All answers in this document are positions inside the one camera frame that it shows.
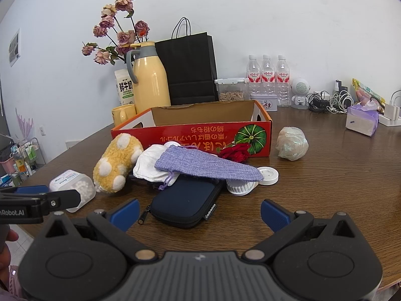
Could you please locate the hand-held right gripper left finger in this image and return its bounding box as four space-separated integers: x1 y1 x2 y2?
44 198 159 263

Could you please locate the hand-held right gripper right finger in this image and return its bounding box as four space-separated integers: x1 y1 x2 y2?
243 199 356 262

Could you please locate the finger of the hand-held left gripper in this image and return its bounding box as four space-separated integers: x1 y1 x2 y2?
39 189 81 216
0 185 50 196

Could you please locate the white jar of pellets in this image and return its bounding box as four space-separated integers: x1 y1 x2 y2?
49 169 96 213

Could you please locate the white round lid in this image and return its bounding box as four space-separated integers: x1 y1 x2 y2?
257 166 279 186

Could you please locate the white ribbed cap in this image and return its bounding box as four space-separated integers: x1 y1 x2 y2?
226 179 259 197

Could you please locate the yellow spotted plush toy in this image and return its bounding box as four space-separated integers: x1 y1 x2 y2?
93 133 144 194

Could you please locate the white face mask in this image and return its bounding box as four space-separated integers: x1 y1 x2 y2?
133 143 188 183

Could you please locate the navy zip case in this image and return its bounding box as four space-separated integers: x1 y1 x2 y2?
138 174 225 229

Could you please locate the red fabric rose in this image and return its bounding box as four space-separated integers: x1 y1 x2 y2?
217 142 251 164

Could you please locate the iridescent ball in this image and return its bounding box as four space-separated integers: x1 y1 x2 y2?
275 127 309 161

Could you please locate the purple knitted pouch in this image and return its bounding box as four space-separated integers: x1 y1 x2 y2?
154 146 264 190

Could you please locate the red cardboard box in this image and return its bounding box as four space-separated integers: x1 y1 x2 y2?
111 100 272 158

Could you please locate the person's left hand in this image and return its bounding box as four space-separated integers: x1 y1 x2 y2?
0 229 19 276

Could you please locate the metal storage rack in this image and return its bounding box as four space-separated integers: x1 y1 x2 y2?
0 134 48 189

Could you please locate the yellow mug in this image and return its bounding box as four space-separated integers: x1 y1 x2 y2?
112 104 138 127

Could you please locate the white printed tin box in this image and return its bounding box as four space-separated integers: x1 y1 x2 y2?
249 93 279 113

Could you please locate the white milk carton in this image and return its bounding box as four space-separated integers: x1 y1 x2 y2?
114 68 136 106

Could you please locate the clear seed container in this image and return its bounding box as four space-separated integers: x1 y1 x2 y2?
215 77 250 102

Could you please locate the purple tissue pack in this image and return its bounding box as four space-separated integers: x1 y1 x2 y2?
345 98 380 137

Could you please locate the white robot speaker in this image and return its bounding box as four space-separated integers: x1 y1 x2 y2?
291 78 313 110

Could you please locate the yellow thermos jug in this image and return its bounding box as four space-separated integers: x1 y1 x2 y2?
125 41 171 114

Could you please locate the red label water bottle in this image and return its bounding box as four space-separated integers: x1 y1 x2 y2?
261 54 277 95
275 55 293 107
246 55 262 95

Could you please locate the colourful snack packet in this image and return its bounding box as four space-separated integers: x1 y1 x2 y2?
351 78 386 114

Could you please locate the white power strip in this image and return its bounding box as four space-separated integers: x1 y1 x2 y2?
378 89 401 128

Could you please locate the black paper bag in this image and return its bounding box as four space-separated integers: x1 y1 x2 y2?
155 17 219 106

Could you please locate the dried pink flower bouquet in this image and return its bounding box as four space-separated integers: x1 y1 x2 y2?
82 0 150 66

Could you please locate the purple wall sticker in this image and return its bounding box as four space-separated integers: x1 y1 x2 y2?
15 108 35 139

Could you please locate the black cable bundle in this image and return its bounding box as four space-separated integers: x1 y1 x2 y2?
308 92 330 113

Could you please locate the white cable bundle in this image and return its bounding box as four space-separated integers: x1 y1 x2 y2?
327 90 355 114

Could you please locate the wall poster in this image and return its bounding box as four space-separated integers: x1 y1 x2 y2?
8 28 22 67

